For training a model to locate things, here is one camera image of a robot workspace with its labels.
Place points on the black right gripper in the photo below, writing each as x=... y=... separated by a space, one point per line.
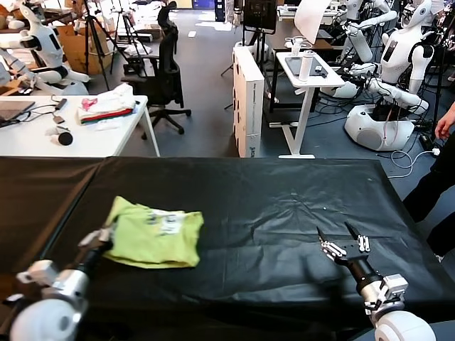
x=355 y=259

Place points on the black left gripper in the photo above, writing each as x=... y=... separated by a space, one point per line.
x=99 y=254

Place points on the yellow-green t-shirt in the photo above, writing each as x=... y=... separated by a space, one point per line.
x=156 y=238

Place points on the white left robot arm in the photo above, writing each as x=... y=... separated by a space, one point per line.
x=53 y=302

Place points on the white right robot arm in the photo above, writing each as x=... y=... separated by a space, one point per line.
x=401 y=323

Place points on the person's bare forearm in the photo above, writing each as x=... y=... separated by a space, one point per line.
x=452 y=111

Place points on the folded clothes stack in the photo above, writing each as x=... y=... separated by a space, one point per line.
x=106 y=108

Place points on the person's bare hand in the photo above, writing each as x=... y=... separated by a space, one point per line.
x=444 y=128

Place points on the brownish black tablecloth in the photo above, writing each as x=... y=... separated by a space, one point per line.
x=35 y=199

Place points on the white rectangular table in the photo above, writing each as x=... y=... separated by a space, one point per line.
x=117 y=142

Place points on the person's black trousers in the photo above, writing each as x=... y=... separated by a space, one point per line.
x=433 y=188

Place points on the large black tablecloth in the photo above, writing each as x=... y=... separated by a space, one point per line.
x=249 y=184

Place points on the small black grey adapter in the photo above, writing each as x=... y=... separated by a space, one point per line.
x=58 y=119

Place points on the white power strip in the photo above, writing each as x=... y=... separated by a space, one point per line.
x=436 y=152

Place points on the black usb hub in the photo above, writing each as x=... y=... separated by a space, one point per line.
x=61 y=104

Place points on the small white standing desk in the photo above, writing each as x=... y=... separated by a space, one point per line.
x=302 y=106

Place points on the grey laptop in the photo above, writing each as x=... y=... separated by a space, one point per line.
x=12 y=110

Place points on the black office chair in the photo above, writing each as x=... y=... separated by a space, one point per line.
x=167 y=78

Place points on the tall white cardboard box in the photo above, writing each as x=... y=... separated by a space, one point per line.
x=249 y=106

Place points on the black stand pole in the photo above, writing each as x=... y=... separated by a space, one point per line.
x=439 y=89

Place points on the brown cardboard box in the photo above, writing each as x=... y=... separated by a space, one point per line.
x=76 y=53

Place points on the white thermos bottle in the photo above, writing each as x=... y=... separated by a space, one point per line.
x=305 y=65

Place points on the tall black tripod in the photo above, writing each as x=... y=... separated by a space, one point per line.
x=96 y=46

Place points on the dark tablet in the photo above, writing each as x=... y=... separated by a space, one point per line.
x=294 y=65

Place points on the white humanoid robot left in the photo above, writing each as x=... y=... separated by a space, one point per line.
x=48 y=49

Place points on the white humanoid robot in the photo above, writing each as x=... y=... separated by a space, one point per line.
x=394 y=57
x=362 y=42
x=48 y=49

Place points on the white humanoid robot right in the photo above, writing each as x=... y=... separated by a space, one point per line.
x=394 y=57

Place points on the short black tripod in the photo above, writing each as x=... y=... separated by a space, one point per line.
x=129 y=39

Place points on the white headset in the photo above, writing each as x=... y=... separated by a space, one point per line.
x=298 y=42

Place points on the white curved sheet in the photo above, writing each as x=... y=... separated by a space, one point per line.
x=311 y=19

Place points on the black monitor on stand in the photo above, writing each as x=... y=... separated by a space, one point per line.
x=259 y=14

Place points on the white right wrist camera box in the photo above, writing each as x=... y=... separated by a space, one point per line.
x=389 y=291

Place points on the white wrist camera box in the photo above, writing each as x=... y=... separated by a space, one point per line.
x=389 y=291
x=37 y=277

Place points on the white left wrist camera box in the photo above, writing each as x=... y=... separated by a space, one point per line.
x=37 y=277

